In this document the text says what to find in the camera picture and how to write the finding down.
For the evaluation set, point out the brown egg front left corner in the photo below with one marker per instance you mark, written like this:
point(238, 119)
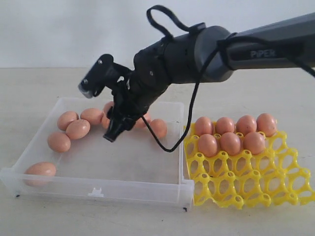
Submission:
point(42, 169)

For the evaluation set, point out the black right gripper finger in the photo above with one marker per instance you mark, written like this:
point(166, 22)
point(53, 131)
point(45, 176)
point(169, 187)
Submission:
point(129, 123)
point(116, 127)

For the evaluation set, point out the yellow plastic egg rack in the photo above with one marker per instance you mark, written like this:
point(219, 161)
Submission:
point(272, 177)

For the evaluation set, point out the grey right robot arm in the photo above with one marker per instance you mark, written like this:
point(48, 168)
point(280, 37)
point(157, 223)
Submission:
point(202, 55)

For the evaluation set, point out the clear plastic tray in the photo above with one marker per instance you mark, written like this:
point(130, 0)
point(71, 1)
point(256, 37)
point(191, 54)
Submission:
point(133, 169)

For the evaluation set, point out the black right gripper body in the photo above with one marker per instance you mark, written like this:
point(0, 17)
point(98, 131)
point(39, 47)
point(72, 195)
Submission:
point(156, 67)

